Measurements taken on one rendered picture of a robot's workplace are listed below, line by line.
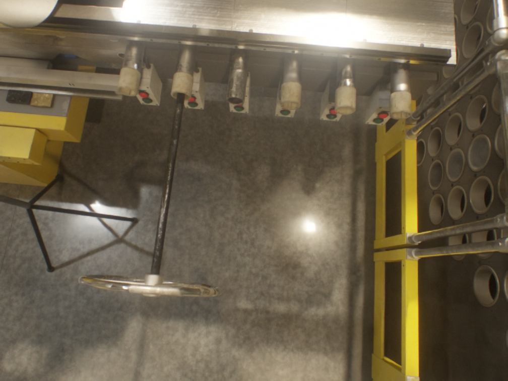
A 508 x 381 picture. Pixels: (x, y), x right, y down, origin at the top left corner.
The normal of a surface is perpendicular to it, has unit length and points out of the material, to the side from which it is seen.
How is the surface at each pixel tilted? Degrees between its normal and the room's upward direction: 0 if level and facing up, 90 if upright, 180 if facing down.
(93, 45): 90
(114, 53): 90
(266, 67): 90
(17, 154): 0
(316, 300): 0
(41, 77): 0
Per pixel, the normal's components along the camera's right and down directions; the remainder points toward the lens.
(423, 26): 0.00, -0.23
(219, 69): -0.09, 0.97
